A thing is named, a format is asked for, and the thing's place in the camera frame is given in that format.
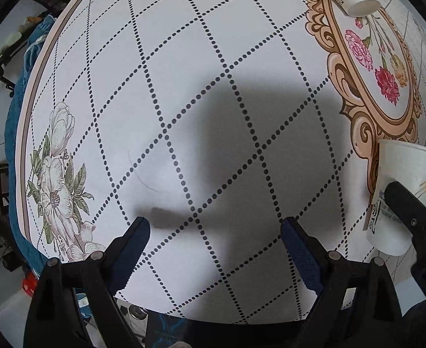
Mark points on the black box with blue print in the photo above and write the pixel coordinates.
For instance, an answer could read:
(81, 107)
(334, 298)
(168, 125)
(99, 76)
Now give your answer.
(166, 330)

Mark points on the floral dotted tablecloth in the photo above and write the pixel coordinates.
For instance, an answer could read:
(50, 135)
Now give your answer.
(205, 90)

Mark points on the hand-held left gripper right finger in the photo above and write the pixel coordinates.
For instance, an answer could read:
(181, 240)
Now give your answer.
(300, 246)

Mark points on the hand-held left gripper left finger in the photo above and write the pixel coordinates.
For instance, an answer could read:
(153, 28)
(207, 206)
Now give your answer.
(137, 237)

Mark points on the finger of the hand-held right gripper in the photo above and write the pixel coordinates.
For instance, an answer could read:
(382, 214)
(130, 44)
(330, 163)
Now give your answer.
(412, 208)

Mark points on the small red object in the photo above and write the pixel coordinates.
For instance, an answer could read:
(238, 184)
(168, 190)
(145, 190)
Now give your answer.
(29, 284)

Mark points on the blue cloth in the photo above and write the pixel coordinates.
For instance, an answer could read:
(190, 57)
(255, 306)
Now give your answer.
(15, 123)

